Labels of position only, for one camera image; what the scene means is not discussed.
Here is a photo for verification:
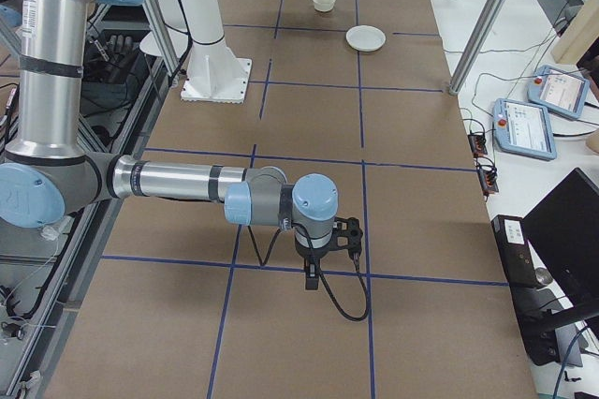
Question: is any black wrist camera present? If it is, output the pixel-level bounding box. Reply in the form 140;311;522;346
331;217;363;261

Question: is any far teach pendant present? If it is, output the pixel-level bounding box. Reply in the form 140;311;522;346
527;65;590;120

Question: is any black monitor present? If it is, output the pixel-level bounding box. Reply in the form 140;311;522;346
521;168;598;337

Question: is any white bowl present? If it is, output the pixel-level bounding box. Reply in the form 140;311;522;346
312;0;336;13

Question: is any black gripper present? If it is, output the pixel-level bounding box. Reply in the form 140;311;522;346
295;242;328;290

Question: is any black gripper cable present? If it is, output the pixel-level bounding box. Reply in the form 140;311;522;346
247;223;370;323

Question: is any near teach pendant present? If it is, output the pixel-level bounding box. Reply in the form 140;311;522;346
493;98;557;161

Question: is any black connector strip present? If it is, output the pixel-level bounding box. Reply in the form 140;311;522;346
475;156;499;198
466;118;488;157

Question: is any aluminium frame post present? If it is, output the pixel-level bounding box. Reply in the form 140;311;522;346
447;0;505;96

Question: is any far black connector strip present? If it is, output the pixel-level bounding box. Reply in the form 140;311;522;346
466;118;488;157

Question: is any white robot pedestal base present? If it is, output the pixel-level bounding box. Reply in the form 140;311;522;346
182;0;252;103

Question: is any wooden board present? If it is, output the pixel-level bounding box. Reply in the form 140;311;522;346
551;0;599;65

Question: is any white plate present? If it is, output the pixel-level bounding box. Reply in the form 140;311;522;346
345;25;387;52

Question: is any near black connector strip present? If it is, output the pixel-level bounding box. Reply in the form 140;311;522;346
475;156;499;198

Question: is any teach pendant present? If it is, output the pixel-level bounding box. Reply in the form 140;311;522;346
527;65;590;120
493;98;557;161

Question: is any aluminium side rail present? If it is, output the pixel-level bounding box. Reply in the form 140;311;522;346
1;57;168;398

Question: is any black computer box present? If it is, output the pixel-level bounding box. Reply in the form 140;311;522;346
491;214;583;367

